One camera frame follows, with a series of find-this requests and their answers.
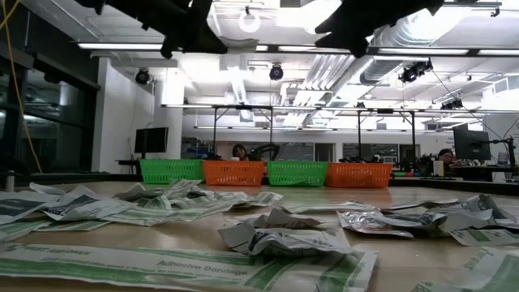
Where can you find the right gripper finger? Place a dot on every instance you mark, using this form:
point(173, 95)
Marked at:
point(336, 40)
point(340, 26)

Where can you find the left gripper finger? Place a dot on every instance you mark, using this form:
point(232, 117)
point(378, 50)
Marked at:
point(202, 40)

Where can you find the black background robot arm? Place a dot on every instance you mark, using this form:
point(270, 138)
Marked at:
point(265, 151)

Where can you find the white round ceiling lamp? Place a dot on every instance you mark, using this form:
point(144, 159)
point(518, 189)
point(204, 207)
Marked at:
point(249, 30)

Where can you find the long ceiling light strip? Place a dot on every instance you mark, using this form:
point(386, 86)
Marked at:
point(121, 46)

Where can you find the black ceiling spotlight cluster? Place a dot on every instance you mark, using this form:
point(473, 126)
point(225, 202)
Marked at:
point(452, 104)
point(414, 72)

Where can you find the black round ceiling fixture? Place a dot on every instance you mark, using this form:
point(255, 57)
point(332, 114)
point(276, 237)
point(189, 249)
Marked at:
point(276, 72)
point(142, 76)

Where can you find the black computer monitor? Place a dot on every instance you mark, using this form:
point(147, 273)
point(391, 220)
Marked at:
point(151, 140)
point(471, 144)

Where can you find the person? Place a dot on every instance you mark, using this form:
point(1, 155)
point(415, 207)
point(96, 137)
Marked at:
point(446, 156)
point(239, 152)

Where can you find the green plastic basket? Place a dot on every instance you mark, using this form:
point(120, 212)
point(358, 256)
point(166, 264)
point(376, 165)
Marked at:
point(172, 172)
point(297, 173)

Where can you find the orange-red plastic basket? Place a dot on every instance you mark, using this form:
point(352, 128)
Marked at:
point(359, 175)
point(234, 173)

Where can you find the pile of bandage packets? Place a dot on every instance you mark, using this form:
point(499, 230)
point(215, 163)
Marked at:
point(365, 224)

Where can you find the metal bottle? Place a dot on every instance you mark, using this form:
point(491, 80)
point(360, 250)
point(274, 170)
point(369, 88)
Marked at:
point(10, 182)

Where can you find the silver ceiling duct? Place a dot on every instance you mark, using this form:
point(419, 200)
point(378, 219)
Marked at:
point(381, 69)

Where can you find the black background frame rig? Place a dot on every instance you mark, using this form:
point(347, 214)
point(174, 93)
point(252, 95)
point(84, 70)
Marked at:
point(385, 110)
point(243, 107)

